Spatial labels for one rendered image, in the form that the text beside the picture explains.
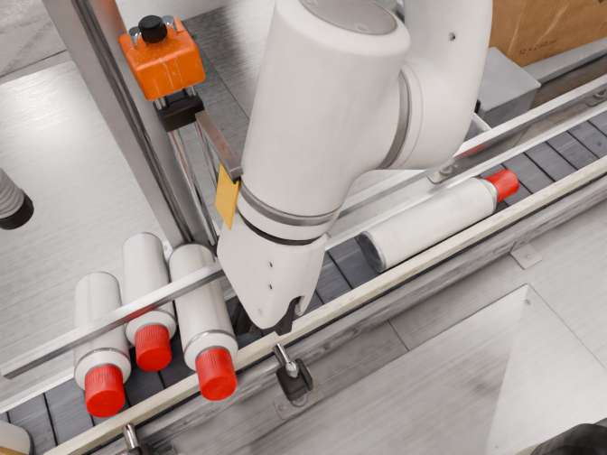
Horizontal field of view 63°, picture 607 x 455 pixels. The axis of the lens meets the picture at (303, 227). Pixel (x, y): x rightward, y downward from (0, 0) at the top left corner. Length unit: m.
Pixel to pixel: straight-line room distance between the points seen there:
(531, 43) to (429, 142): 0.56
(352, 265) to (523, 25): 0.45
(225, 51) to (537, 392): 0.73
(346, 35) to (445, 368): 0.38
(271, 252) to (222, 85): 0.55
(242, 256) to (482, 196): 0.31
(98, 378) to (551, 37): 0.79
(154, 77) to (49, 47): 2.34
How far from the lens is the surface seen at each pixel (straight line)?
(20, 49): 2.75
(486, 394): 0.56
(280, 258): 0.38
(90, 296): 0.61
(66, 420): 0.60
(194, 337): 0.48
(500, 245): 0.65
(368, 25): 0.30
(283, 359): 0.52
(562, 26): 0.92
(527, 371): 0.58
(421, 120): 0.34
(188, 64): 0.36
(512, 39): 0.86
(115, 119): 0.46
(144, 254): 0.63
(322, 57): 0.28
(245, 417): 0.59
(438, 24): 0.36
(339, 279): 0.59
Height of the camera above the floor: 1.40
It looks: 57 degrees down
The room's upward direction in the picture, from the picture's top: 5 degrees counter-clockwise
